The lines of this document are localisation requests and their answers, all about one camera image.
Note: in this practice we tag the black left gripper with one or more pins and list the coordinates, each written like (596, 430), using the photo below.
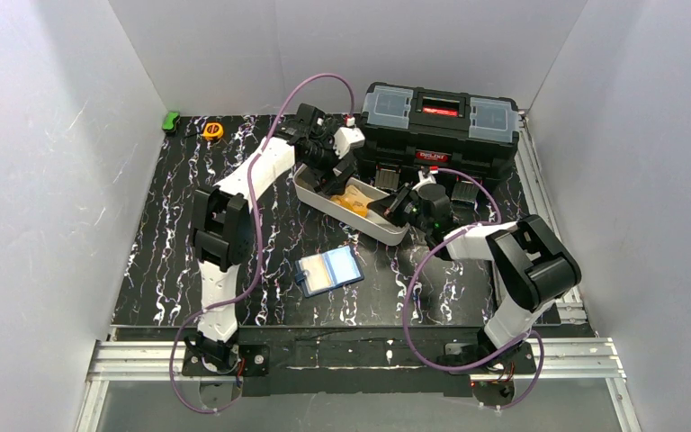
(334, 168)

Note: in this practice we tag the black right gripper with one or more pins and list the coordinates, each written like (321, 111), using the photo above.
(399, 201)

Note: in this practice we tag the white oblong plastic tray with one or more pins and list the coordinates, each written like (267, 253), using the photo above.
(372, 225)

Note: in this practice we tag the blue leather card holder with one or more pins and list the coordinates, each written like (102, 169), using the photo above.
(342, 264)

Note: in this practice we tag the gold credit card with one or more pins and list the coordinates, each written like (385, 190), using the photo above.
(318, 278)
(354, 200)

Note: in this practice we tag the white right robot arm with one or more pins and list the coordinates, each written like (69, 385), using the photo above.
(534, 265)

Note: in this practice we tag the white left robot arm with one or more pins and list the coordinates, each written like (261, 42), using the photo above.
(226, 225)

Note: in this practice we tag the black marbled table mat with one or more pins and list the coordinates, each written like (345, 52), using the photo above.
(161, 285)

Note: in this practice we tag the black plastic toolbox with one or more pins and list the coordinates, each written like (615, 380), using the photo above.
(408, 128)

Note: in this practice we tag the yellow tape measure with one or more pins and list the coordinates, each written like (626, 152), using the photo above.
(213, 131)

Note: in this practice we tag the green small object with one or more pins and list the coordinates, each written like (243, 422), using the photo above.
(170, 122)

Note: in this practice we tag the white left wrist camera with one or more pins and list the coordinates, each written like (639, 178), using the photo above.
(347, 139)

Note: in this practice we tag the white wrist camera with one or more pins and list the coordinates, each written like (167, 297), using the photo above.
(426, 176)
(347, 139)

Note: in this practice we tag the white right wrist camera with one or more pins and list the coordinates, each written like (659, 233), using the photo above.
(426, 176)

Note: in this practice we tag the aluminium frame rail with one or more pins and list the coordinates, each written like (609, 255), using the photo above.
(354, 378)

